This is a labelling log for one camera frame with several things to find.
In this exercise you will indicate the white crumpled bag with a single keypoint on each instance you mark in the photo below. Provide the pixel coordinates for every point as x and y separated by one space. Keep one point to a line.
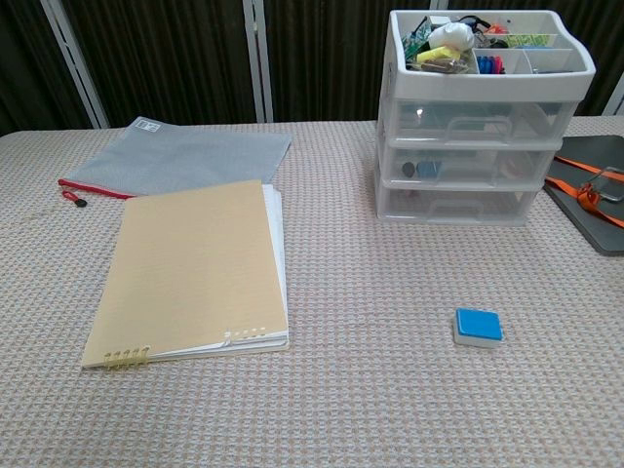
451 35

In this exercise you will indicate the blue and white block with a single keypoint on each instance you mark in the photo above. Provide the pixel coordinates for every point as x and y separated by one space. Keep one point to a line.
478 323

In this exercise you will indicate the dark grey laptop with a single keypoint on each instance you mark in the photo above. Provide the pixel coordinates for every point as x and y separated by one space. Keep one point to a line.
585 222

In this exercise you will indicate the clear drawer with blue item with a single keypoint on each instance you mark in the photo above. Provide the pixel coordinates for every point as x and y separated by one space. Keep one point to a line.
468 168

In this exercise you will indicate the white plastic drawer organizer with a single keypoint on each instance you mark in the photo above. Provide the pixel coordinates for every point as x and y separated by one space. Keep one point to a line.
487 87

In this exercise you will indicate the beige woven tablecloth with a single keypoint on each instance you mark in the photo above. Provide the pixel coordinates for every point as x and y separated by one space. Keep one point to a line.
365 390

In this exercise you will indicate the blue object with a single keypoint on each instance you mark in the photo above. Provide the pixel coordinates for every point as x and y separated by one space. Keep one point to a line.
428 168

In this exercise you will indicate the green printed packet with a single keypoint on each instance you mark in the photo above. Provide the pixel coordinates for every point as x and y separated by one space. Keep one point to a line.
529 40

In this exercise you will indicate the brown wrapped packet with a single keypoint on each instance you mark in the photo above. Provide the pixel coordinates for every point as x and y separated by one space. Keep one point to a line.
443 66

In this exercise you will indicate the blue and pink clips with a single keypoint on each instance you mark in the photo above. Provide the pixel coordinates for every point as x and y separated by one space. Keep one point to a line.
490 64

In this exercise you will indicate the grey mesh zip pouch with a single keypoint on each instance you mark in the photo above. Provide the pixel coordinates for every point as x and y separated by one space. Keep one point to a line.
185 156

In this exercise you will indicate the white partition post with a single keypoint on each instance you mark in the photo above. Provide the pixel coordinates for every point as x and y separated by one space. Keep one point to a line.
615 100
78 68
258 63

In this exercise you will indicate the clear drawer with few items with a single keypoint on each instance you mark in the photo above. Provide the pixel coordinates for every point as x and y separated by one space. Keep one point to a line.
439 207

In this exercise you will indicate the clear phone badge holder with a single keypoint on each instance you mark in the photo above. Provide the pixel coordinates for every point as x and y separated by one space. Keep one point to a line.
615 194

